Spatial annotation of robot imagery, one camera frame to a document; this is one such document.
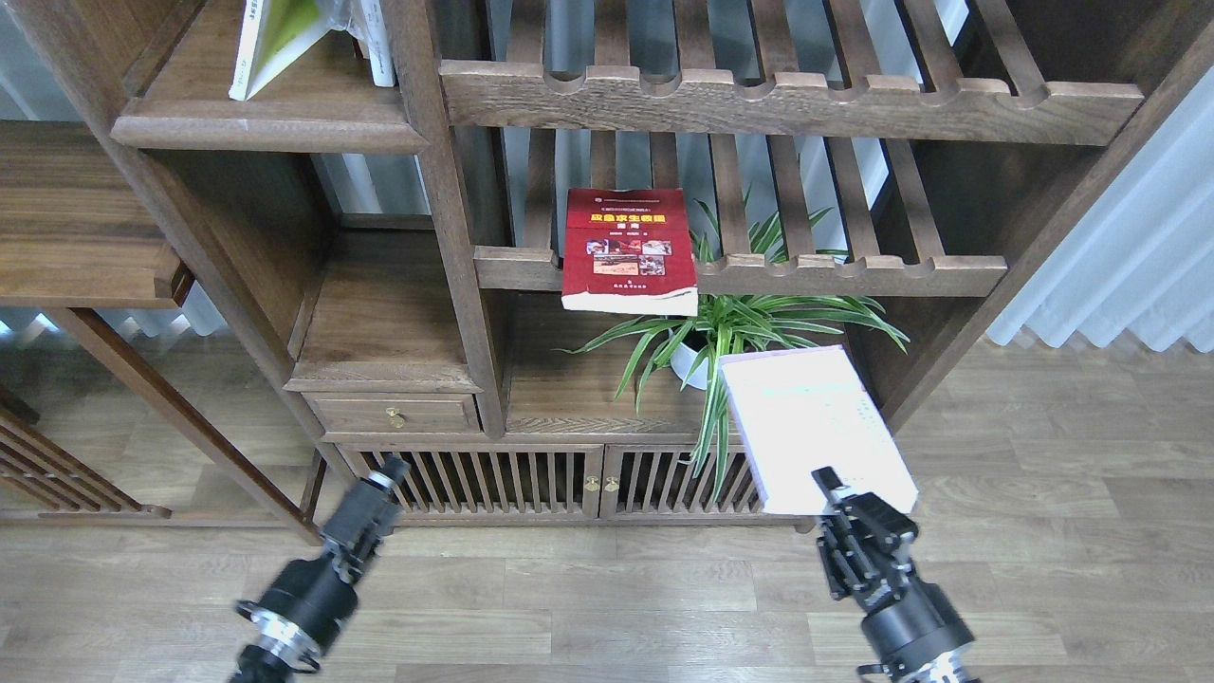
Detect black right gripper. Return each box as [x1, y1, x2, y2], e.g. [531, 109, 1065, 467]
[812, 467, 975, 679]

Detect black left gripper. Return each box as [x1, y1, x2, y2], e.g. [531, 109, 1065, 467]
[236, 455, 412, 665]

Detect white purple cover book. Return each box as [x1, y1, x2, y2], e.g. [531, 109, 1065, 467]
[719, 345, 918, 516]

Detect yellow green cover book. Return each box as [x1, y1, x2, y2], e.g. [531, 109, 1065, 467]
[229, 0, 329, 102]

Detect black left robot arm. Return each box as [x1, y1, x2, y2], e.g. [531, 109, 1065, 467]
[231, 455, 412, 682]

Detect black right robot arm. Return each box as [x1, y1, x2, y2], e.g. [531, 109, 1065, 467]
[812, 467, 974, 682]

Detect left slatted cabinet door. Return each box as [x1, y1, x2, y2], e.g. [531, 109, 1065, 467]
[339, 444, 605, 525]

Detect slatted cabinet door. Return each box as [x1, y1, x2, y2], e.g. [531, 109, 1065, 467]
[339, 444, 605, 525]
[585, 445, 817, 531]

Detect small wooden drawer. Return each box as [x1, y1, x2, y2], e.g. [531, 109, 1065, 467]
[304, 392, 480, 434]

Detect right slatted cabinet door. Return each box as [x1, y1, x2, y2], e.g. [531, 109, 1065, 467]
[585, 445, 817, 531]

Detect white plant pot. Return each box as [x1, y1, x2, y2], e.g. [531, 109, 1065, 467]
[671, 329, 720, 389]

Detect green spider plant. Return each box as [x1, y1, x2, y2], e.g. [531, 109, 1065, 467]
[560, 184, 911, 499]

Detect dark wooden bookshelf unit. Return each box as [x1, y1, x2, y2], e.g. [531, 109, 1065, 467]
[2, 1, 1212, 472]

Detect red cover book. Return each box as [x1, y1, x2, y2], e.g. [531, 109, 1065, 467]
[561, 189, 699, 317]

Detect white curtain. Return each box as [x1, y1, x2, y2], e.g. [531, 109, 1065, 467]
[985, 72, 1213, 353]

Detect wooden side table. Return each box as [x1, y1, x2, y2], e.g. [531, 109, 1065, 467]
[1, 120, 320, 543]

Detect white rolled papers in plastic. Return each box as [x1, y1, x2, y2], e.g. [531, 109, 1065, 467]
[329, 1, 397, 87]

